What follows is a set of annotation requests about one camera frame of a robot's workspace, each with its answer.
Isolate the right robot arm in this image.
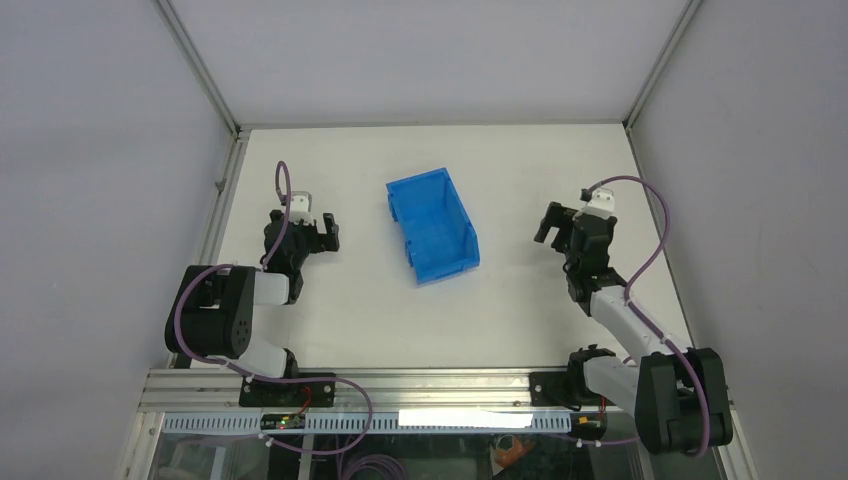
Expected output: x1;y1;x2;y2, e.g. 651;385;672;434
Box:
529;202;734;455

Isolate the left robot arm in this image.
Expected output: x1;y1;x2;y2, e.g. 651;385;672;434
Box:
164;210;340;411

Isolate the blue plastic storage bin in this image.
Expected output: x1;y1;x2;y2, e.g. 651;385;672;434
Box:
386;168;480;286

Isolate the orange object below table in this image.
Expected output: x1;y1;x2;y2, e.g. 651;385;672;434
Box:
490;435;535;473

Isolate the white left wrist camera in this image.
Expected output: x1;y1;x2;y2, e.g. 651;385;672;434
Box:
288;191;314;225

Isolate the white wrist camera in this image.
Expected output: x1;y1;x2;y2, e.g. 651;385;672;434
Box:
288;191;314;225
578;187;615;219

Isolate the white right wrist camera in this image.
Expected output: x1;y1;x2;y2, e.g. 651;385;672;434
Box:
578;187;615;219

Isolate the slotted white cable duct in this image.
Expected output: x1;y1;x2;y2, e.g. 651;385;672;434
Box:
162;408;572;436

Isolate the aluminium frame rail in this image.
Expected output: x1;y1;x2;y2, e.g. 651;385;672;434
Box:
137;367;733;415

